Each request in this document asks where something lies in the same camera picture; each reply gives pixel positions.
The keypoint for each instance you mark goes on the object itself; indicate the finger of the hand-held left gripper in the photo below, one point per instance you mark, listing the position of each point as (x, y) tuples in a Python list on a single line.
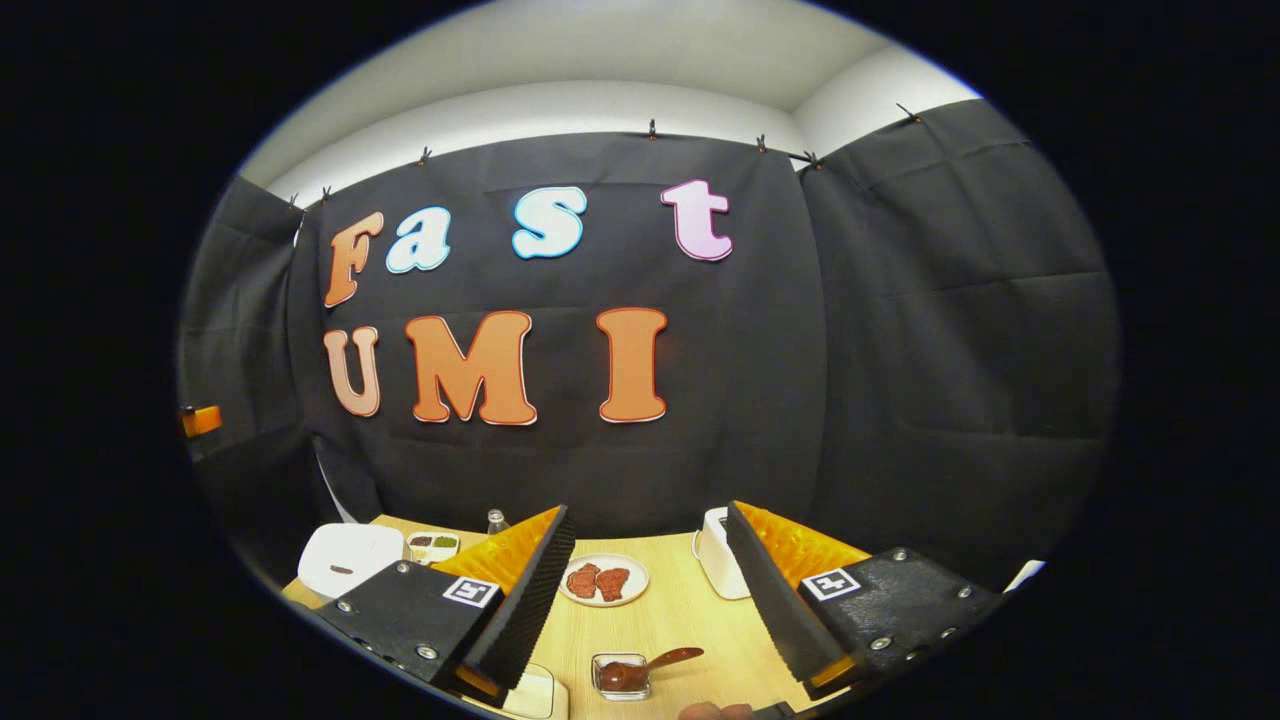
[(200, 421)]

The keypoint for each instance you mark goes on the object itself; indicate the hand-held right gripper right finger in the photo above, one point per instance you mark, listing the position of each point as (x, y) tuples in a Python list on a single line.
[(775, 610)]

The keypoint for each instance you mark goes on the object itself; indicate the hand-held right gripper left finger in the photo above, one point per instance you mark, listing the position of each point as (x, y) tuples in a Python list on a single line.
[(520, 610)]

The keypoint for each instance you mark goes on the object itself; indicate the white rice box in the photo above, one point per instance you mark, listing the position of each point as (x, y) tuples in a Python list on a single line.
[(535, 695)]

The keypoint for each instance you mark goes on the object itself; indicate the brown wooden spoon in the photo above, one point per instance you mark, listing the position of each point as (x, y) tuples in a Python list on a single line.
[(670, 658)]

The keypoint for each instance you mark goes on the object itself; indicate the clear square chopstick holder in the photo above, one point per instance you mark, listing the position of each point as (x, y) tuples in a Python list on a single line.
[(620, 693)]

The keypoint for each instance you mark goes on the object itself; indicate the white rice cooker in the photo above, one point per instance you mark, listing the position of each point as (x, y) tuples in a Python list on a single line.
[(350, 550)]

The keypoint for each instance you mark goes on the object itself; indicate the red meat piece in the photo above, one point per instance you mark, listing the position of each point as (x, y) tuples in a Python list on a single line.
[(613, 583), (583, 580)]

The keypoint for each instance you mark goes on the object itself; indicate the white toaster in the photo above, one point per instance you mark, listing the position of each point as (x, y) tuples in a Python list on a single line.
[(715, 560)]

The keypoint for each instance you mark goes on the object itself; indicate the clear plastic water bottle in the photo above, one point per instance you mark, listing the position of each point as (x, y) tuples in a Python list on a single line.
[(497, 522)]

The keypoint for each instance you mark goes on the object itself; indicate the small black flat object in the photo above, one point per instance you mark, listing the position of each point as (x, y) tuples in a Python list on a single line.
[(775, 711)]

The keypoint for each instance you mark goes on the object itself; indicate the white divided bean dish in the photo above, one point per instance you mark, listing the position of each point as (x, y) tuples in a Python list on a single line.
[(433, 548)]

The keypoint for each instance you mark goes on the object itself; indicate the white round plate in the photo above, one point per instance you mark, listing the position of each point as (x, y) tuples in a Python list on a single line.
[(640, 580)]

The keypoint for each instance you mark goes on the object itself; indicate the white flat object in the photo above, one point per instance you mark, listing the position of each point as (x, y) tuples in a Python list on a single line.
[(1025, 575)]

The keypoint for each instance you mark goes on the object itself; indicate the black backdrop cloth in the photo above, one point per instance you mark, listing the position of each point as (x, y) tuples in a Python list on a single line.
[(900, 350)]

